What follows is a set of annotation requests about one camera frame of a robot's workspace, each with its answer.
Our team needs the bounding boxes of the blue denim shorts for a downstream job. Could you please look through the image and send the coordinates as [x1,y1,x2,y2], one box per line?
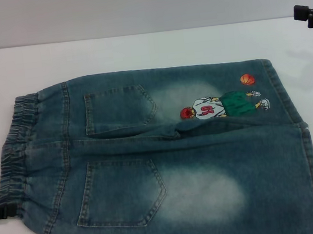
[0,49,313,234]

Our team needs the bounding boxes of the white tablecloth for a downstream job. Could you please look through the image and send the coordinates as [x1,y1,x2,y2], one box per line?
[0,13,313,234]

